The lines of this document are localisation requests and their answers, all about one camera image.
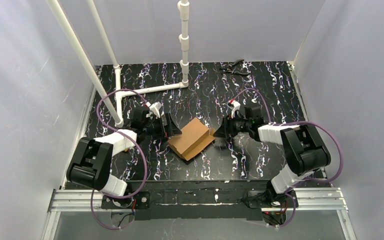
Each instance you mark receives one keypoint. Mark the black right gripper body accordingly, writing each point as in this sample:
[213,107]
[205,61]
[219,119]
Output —
[228,125]

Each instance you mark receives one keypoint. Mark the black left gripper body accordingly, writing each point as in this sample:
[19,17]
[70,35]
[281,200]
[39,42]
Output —
[164,125]

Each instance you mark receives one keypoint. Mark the brown cardboard paper box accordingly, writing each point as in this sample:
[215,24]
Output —
[195,137]

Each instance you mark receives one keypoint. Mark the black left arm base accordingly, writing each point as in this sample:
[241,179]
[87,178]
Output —
[140,201]

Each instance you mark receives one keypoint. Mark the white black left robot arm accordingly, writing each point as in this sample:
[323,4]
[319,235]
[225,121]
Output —
[90,165]

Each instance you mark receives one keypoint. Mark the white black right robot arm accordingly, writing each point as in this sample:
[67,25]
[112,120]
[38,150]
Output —
[304,149]

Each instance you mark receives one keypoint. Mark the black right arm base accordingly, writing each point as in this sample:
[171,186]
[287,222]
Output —
[286,203]

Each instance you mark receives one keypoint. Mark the black pliers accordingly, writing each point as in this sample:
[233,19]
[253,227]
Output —
[230,69]

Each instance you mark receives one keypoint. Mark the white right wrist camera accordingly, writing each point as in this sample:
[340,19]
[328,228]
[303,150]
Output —
[234,107]

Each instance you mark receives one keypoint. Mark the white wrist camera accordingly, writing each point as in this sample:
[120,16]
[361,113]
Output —
[234,107]
[154,109]

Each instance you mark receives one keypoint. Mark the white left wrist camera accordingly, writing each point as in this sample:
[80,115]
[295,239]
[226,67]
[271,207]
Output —
[154,109]

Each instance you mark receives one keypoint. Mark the aluminium rail frame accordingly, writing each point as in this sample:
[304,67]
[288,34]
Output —
[196,199]

